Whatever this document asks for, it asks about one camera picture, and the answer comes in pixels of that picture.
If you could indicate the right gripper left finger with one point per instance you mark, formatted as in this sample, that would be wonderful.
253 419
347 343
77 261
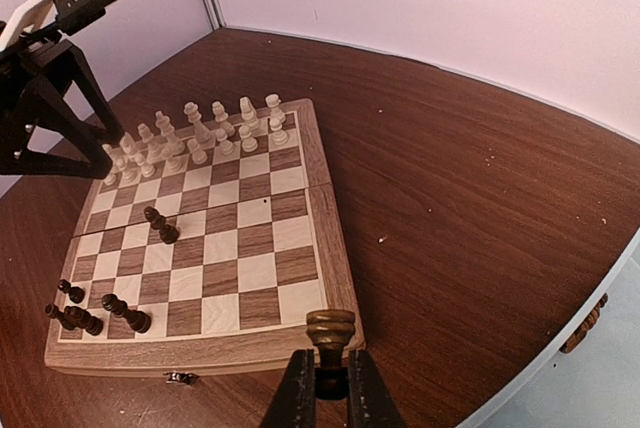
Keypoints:
294 402

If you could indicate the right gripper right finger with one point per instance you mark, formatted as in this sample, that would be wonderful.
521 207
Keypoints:
369 401

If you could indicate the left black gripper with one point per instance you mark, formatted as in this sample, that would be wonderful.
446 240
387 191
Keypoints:
34 82

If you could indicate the dark wooden chess piece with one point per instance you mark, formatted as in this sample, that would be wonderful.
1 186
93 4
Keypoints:
330 331

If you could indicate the wooden chess board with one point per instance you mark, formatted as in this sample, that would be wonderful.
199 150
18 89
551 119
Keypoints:
260 246

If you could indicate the dark pawn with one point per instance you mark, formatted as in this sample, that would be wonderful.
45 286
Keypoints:
76 294

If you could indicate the light blue plastic basket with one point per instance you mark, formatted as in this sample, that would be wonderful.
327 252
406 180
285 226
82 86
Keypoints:
596 384

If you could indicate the row of white chess pieces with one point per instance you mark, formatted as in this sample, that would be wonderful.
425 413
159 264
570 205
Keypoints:
139 156

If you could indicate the pile of dark chess pieces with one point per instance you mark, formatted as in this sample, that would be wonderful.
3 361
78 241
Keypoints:
587 324

